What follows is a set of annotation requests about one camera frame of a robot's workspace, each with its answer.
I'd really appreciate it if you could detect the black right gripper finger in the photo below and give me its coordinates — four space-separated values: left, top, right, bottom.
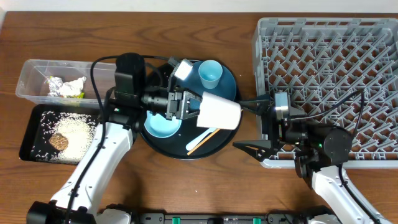
239 94 271 116
233 139 277 162

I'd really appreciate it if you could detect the light blue bowl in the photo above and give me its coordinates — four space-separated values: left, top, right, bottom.
144 111 182 138

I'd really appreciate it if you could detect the pink cup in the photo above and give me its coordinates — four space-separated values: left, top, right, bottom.
197 92 241 130

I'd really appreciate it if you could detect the light blue cup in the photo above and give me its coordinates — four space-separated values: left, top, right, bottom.
198 60 223 89

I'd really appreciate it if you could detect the foil snack wrapper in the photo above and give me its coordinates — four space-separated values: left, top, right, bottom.
47 76 64 98

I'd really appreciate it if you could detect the brown cookie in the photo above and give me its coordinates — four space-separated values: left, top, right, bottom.
49 133 69 151

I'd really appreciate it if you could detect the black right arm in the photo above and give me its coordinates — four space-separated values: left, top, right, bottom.
233 92 388 223

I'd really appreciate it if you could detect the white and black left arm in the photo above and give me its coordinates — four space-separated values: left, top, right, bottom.
26 53 201 224

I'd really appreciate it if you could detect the grey dishwasher rack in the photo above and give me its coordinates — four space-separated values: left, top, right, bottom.
252 18 397 169

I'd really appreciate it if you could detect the dark blue plate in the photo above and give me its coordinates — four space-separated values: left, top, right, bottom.
177 61 237 100

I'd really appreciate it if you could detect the round black tray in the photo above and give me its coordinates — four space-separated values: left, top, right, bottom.
138 58 244 161

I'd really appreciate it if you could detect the wooden chopstick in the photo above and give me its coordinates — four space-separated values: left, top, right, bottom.
186 108 244 156

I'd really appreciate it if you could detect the light blue plastic knife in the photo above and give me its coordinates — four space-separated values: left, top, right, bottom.
185 128 216 151

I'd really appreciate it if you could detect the spilled white rice pile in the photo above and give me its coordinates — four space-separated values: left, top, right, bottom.
30 111 98 164

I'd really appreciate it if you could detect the clear plastic bin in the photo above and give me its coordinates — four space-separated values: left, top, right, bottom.
16 59 98 109

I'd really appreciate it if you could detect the black rectangular tray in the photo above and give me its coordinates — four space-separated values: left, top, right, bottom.
19 104 100 165

